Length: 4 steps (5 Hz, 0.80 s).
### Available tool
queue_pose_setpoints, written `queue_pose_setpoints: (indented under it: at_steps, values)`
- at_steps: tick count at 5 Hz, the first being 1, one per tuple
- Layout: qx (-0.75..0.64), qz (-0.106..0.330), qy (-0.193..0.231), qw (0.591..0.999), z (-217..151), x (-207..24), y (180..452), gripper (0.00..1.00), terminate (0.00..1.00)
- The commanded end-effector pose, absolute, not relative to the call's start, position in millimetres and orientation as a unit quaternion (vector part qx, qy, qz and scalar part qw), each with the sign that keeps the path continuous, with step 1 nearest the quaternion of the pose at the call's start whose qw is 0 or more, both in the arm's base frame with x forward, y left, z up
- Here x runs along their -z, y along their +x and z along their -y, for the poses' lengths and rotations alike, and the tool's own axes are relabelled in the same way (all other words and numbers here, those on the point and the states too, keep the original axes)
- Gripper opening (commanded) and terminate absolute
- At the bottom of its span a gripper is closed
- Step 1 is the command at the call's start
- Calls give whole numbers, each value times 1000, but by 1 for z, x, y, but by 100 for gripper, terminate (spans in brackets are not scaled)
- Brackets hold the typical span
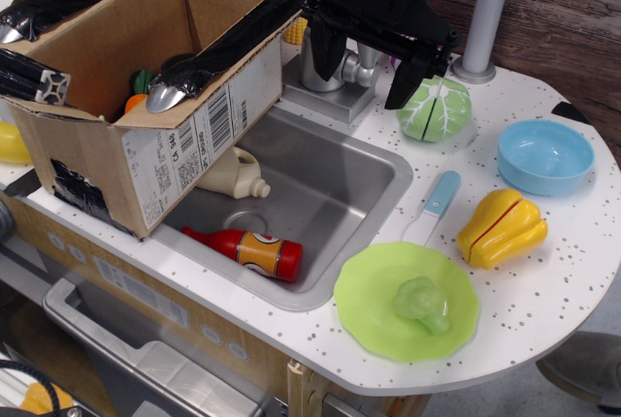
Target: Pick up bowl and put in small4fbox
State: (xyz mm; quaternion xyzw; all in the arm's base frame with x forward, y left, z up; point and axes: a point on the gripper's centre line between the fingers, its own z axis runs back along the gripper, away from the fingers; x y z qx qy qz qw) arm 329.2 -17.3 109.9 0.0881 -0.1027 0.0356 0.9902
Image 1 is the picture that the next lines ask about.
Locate orange toy carrot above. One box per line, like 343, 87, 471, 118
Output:
124, 93, 148, 113

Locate cream toy jug bottle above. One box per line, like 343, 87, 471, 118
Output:
196, 146, 271, 200

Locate blue plastic bowl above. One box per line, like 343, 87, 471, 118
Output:
497, 119, 595, 197

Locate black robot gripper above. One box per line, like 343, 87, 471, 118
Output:
305, 0, 460, 110

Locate toy knife blue handle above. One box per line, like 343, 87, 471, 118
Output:
402, 171, 461, 246

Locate yellow toy banana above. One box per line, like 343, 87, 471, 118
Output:
0, 121, 31, 165

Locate cardboard box with tape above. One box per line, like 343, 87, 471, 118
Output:
9, 0, 297, 238

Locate aluminium extrusion bar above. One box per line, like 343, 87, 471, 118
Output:
1, 48, 71, 106

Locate green toy cabbage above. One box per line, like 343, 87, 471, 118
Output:
396, 77, 472, 143

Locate grey metal pole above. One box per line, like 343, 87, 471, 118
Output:
451, 0, 506, 84

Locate silver toy faucet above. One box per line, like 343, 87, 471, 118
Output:
282, 28, 379, 124

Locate yellow toy corn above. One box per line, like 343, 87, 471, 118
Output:
283, 17, 308, 46

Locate yellow toy bell pepper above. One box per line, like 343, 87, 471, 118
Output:
457, 188, 548, 270

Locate stainless steel sink basin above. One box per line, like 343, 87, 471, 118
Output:
152, 107, 412, 311

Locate red toy ketchup bottle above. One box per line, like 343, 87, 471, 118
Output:
181, 226, 303, 282

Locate green plastic plate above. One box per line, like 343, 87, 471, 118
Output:
334, 242, 479, 362

